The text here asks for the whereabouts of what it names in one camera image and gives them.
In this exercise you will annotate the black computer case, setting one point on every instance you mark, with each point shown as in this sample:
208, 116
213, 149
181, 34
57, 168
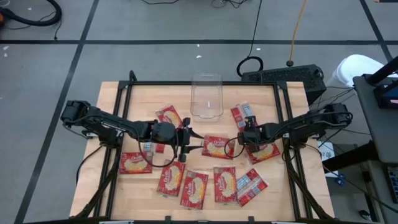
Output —
280, 76

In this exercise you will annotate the white paper sheet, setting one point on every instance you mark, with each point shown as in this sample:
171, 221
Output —
326, 155

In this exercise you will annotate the dark keyboard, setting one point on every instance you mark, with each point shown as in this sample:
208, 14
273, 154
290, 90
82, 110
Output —
394, 183

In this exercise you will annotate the black monitor mount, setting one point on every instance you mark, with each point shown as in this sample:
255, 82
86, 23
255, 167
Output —
385, 93

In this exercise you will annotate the grey desk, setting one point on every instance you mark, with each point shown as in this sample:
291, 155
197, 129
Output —
379, 133

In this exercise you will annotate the white chair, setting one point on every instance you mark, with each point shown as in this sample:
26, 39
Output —
354, 67

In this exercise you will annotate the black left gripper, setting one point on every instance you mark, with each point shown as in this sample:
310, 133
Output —
185, 140

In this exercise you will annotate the black aluminium table frame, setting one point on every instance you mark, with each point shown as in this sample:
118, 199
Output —
155, 83

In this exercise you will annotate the black computer mouse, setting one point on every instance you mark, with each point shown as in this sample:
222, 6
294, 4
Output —
363, 214

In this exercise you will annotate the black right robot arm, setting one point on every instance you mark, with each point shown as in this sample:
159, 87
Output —
304, 124

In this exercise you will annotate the clear plastic basket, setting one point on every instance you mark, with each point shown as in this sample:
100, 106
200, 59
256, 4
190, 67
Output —
206, 102

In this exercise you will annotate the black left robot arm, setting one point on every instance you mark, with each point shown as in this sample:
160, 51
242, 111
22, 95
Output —
102, 123

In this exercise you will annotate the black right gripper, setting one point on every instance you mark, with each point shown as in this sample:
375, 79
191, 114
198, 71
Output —
252, 135

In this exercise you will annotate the blue tag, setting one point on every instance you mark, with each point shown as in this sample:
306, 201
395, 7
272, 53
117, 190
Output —
340, 180

